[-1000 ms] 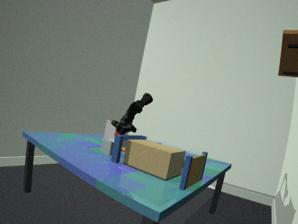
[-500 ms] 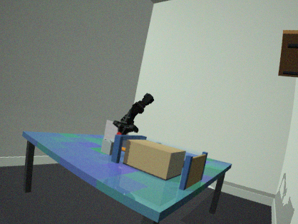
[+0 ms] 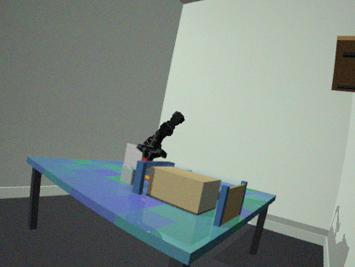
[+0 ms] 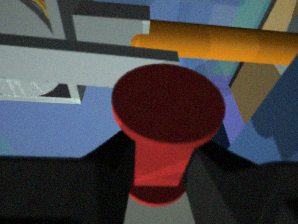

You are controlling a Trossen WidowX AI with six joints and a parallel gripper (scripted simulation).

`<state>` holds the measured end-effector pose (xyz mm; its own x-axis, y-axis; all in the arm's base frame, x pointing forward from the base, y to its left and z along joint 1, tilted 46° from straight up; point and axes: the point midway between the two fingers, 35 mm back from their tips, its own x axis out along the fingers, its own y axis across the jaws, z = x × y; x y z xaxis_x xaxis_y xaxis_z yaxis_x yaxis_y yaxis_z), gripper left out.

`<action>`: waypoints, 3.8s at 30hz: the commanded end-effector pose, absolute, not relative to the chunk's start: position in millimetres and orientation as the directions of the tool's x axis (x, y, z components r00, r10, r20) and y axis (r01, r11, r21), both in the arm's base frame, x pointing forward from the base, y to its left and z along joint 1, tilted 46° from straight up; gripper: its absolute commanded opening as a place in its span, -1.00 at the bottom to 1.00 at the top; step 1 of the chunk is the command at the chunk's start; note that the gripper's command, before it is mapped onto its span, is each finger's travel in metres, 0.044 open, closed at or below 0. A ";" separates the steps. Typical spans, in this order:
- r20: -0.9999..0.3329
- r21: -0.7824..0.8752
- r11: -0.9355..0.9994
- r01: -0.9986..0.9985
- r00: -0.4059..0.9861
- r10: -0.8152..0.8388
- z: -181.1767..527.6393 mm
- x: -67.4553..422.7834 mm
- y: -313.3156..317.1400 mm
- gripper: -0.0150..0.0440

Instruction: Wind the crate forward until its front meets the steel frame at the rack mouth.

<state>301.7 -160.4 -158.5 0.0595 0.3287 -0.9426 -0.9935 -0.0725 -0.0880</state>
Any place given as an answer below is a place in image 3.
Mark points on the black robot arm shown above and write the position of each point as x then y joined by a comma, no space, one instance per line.
166,128

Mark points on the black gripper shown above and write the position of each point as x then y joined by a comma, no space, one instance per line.
153,150

